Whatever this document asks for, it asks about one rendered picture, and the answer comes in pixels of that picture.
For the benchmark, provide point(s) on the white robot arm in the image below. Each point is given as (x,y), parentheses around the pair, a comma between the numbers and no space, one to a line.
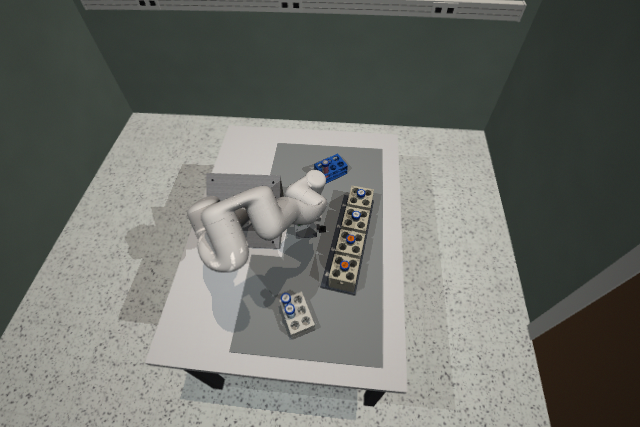
(224,219)

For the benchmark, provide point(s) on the white tube rack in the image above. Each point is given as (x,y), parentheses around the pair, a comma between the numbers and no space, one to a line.
(300,325)

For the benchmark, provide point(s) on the beige square adapter with holes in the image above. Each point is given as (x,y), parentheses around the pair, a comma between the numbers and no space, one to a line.
(344,249)
(350,225)
(365,203)

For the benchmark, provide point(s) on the blue tube rack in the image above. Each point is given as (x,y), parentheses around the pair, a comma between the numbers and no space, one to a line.
(337,168)

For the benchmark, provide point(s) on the grey flat mat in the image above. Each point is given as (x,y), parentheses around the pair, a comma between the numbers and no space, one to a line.
(348,328)

